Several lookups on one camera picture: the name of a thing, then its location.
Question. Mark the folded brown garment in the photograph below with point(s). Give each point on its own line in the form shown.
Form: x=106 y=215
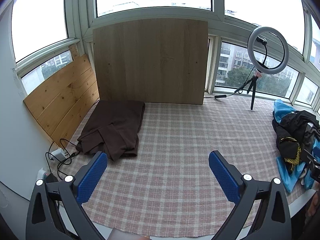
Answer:
x=112 y=127

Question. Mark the large light wooden board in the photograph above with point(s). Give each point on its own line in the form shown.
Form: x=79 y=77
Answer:
x=150 y=62

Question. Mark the blue garment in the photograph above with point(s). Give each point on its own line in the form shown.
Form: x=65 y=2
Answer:
x=287 y=177

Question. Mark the white charger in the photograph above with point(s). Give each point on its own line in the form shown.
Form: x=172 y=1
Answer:
x=58 y=154

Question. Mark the white garment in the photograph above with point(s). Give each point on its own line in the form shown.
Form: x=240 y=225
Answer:
x=305 y=178

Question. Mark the black gooseneck phone clamp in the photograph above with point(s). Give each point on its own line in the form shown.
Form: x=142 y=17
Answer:
x=261 y=40

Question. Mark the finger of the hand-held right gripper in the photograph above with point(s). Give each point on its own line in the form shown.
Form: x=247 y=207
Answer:
x=311 y=170

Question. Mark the pink plaid blanket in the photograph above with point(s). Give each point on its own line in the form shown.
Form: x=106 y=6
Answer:
x=175 y=142

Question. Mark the black tripod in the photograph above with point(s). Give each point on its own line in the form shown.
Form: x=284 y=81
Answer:
x=253 y=92

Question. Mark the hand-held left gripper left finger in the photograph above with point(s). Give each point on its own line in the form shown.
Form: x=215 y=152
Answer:
x=92 y=178

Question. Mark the pine plank board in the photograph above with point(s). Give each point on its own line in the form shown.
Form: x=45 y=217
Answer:
x=60 y=97

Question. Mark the white power strip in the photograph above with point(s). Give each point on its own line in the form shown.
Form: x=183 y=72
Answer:
x=40 y=174

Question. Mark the small wooden block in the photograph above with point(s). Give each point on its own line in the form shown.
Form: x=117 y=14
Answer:
x=74 y=52

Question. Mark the white window frame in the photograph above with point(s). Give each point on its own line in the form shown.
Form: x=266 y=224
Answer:
x=217 y=0

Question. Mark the apartment buildings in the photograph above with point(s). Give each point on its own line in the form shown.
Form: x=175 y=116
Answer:
x=240 y=55

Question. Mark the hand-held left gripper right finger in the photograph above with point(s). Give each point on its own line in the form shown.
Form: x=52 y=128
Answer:
x=223 y=178

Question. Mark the black garment with yellow pattern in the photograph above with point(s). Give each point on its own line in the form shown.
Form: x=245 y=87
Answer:
x=292 y=130

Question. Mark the black plug adapter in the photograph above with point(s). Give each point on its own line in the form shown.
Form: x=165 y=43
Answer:
x=51 y=178

